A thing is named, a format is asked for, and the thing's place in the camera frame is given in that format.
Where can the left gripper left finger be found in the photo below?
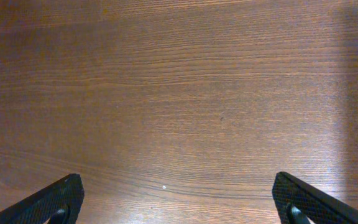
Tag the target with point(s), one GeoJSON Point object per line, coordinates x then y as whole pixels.
{"type": "Point", "coordinates": [60, 202]}

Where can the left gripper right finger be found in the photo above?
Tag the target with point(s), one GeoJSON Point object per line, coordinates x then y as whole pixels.
{"type": "Point", "coordinates": [299, 202]}

